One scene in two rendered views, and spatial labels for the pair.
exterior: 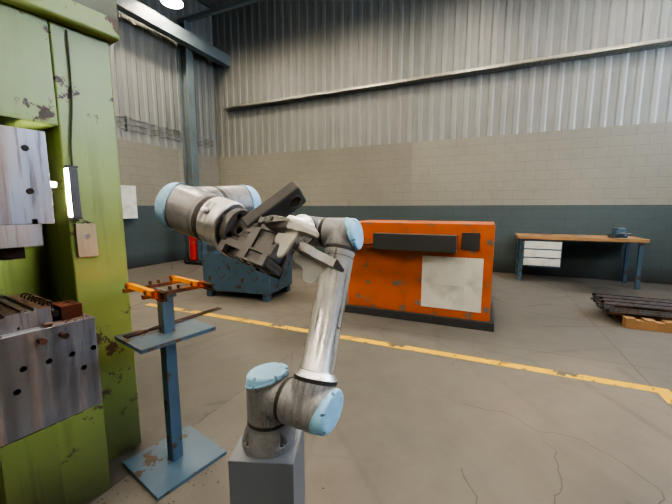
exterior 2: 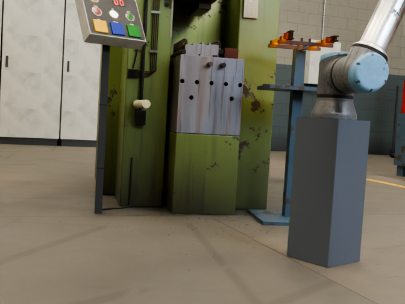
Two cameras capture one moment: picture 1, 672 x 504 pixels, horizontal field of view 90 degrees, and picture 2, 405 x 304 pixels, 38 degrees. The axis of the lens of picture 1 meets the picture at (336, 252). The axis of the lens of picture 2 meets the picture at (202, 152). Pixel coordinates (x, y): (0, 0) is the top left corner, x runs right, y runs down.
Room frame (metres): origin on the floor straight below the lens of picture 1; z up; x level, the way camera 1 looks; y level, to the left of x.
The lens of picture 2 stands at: (-1.03, -1.16, 0.59)
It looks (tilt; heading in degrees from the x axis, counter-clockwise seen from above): 4 degrees down; 46
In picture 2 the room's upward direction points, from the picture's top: 3 degrees clockwise
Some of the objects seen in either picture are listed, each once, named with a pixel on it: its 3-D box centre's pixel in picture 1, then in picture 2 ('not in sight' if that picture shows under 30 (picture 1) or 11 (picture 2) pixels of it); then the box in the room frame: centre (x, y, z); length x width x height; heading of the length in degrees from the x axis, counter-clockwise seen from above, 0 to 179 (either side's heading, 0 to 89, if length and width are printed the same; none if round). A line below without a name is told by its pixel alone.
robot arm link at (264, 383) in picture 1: (269, 392); (337, 73); (1.11, 0.23, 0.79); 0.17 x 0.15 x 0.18; 63
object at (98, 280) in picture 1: (83, 258); (248, 29); (1.90, 1.45, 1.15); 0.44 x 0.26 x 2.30; 58
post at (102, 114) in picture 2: not in sight; (102, 116); (0.87, 1.57, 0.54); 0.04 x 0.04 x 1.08; 58
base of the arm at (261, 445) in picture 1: (268, 427); (334, 107); (1.12, 0.24, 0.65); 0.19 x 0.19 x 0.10
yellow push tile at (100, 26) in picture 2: not in sight; (100, 26); (0.75, 1.46, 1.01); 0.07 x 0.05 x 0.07; 173
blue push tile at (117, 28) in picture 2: not in sight; (117, 29); (0.85, 1.45, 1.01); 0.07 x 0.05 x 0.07; 173
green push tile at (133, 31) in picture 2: not in sight; (133, 31); (0.95, 1.43, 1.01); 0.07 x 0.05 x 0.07; 173
